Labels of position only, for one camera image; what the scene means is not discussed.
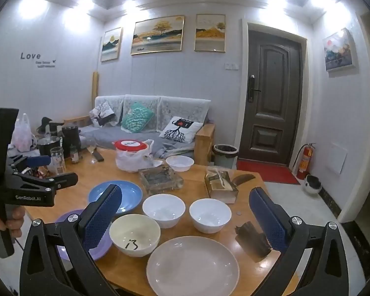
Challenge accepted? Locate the red doormat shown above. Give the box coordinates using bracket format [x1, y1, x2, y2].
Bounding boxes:
[236, 159, 301, 185]

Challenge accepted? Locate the golden tissue box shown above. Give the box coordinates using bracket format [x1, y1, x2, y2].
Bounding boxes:
[204, 166, 239, 204]

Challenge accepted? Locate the steel pot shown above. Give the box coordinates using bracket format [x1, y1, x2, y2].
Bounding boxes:
[37, 136, 62, 158]

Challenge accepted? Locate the teal patterned pillow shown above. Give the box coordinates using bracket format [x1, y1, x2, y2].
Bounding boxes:
[121, 102, 155, 134]

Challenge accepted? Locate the dark brown door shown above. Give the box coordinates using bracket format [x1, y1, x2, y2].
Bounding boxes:
[241, 21, 307, 168]

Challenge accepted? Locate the large white plate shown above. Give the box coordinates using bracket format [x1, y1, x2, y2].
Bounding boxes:
[146, 236, 240, 296]

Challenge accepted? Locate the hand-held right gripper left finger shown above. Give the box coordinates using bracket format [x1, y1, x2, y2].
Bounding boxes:
[19, 184, 123, 296]

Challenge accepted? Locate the cream bowl with black mark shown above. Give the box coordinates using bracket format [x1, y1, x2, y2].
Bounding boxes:
[109, 214, 161, 257]

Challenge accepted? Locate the blue plate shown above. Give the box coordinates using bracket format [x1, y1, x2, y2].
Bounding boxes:
[88, 180, 143, 216]

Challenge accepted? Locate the purple plate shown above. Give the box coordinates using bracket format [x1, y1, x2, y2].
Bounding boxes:
[54, 209, 113, 261]

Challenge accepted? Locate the drinking glass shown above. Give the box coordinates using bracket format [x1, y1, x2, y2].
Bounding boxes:
[50, 147, 67, 176]

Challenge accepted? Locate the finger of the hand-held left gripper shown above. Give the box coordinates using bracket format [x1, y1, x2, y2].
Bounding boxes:
[7, 155, 52, 176]
[11, 173, 79, 196]

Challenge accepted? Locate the grey trash bin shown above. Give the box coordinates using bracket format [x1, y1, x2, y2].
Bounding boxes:
[212, 144, 239, 169]

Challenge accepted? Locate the white disposable bowl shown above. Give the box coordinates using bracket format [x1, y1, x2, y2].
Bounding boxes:
[166, 155, 194, 173]

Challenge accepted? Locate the red-lid plastic container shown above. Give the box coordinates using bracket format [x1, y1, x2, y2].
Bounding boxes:
[112, 139, 149, 171]

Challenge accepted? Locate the black kettle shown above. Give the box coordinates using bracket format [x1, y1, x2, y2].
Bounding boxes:
[62, 125, 81, 159]

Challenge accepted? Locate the dark wooden comb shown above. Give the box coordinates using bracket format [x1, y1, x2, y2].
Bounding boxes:
[231, 174, 255, 188]

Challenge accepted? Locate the wide golden tree painting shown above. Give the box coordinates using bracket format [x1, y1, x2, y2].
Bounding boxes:
[130, 15, 185, 55]

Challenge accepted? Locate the grey tree print pillow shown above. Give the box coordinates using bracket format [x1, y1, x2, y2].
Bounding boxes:
[89, 102, 116, 127]

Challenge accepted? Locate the small mountain painting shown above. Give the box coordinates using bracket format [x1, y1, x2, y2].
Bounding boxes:
[100, 27, 123, 62]

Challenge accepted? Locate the grey sofa with wooden arms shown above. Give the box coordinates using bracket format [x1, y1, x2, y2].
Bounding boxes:
[63, 95, 216, 165]

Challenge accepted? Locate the white ceramic bowl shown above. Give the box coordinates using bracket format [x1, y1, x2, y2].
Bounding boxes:
[142, 194, 186, 229]
[189, 198, 232, 234]

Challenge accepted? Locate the pink plastic bag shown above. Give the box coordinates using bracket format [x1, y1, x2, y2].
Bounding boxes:
[12, 113, 34, 152]

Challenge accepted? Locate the wooden board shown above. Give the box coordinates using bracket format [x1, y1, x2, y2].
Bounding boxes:
[91, 71, 100, 111]

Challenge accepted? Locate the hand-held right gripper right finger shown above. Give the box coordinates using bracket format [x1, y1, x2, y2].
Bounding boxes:
[249, 186, 350, 296]

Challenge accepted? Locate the glass ashtray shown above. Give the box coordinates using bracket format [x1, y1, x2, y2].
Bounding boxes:
[138, 166, 184, 196]

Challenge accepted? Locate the dark foil packet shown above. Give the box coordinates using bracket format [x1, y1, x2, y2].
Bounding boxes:
[236, 220, 272, 261]

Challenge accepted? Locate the golden hill painting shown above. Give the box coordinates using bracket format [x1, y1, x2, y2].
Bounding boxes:
[194, 14, 226, 52]

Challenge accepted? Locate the colourful canvas painting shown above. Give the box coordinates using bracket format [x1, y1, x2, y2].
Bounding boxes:
[322, 28, 358, 73]

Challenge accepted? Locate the black door handle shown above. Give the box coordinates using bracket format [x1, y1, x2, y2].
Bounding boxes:
[248, 74, 262, 103]

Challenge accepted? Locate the black appliance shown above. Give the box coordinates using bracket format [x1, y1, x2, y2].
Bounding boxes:
[41, 116, 65, 136]

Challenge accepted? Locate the person's left hand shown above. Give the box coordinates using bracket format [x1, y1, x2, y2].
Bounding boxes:
[0, 205, 27, 241]

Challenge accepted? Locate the red fire extinguisher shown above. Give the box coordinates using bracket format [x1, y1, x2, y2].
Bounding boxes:
[296, 143, 316, 180]

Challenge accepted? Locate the white pillow with black tree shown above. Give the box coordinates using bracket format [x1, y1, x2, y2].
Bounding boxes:
[158, 116, 203, 144]

